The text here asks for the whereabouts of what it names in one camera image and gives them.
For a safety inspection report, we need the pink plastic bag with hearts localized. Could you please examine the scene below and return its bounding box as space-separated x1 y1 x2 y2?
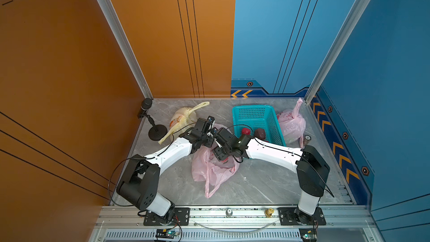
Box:
191 141 240 199

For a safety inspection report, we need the dark maroon ball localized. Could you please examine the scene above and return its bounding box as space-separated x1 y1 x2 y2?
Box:
254 128 267 141

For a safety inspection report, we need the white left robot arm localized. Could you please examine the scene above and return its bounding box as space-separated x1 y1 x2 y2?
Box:
116 127 217 221

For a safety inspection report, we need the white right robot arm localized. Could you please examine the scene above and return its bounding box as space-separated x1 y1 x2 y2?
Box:
213 133 331 217

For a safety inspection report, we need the yellow knotted plastic bag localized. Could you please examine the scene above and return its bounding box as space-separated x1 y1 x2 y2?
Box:
158 102 210 144

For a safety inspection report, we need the pink knotted plastic bag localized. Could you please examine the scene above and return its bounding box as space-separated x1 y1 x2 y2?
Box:
277 98 306 148

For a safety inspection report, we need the teal plastic basket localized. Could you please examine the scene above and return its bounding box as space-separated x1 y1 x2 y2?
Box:
232 105 286 146

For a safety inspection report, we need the black desktop microphone stand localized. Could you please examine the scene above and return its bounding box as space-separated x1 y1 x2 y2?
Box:
137 98 168 141

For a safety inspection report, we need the left green circuit board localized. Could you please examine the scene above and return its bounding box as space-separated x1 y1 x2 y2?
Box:
155 229 178 241

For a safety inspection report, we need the green circuit board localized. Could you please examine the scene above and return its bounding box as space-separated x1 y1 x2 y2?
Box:
155 229 178 241
299 229 318 242

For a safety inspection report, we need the right green circuit board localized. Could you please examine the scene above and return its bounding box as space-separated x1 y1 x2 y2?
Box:
299 229 318 242

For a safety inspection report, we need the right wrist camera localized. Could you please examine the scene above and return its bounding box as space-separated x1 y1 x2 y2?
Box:
212 127 236 147

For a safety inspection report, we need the silver knob on rail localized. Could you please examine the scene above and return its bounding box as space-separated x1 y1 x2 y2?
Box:
226 208 233 217

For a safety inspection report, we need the brass knob on rail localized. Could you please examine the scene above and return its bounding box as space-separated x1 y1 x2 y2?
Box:
265 208 274 218

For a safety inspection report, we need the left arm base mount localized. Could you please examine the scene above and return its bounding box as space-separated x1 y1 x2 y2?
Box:
143 207 191 226

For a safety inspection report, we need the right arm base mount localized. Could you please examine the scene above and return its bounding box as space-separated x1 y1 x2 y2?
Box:
278 207 327 226

